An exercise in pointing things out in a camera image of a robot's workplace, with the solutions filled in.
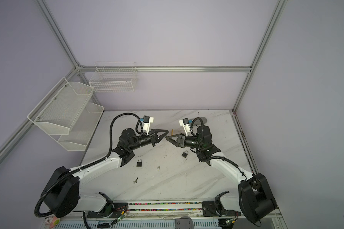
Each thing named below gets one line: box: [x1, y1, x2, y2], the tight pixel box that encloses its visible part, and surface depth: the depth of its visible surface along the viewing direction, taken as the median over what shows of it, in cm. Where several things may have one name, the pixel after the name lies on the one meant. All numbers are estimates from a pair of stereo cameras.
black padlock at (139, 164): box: [136, 158, 143, 167], surface depth 92 cm
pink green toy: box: [49, 216, 61, 229], surface depth 69 cm
